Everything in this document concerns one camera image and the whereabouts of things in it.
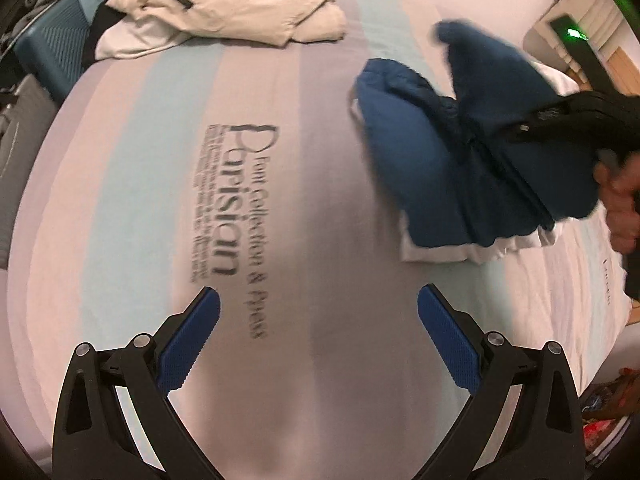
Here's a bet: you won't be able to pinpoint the person's right hand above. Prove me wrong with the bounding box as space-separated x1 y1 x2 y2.
591 149 640 257

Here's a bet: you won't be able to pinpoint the white hooded sweatshirt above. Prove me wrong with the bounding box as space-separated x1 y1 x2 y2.
349 55 581 267

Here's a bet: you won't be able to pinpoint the striped bed sheet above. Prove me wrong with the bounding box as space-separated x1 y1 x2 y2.
0 0 628 480

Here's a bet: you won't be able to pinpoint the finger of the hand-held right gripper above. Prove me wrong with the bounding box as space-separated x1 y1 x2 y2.
501 91 617 146

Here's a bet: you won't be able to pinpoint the grey suitcase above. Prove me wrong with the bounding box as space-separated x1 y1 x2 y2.
0 74 57 183

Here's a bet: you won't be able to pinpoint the dark blue pants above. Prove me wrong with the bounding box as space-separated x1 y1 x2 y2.
354 19 602 249

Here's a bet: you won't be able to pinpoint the colourful clutter pile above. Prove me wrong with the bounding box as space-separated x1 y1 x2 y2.
581 366 635 467

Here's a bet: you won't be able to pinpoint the beige jacket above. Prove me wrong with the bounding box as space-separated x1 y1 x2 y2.
94 0 349 61

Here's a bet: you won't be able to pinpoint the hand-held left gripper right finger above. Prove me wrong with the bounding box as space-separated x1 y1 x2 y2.
416 282 587 480

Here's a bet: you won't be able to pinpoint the blue suitcase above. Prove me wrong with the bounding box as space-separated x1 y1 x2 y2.
14 0 112 107

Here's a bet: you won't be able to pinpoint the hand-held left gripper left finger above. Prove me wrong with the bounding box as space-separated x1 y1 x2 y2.
52 285 223 480

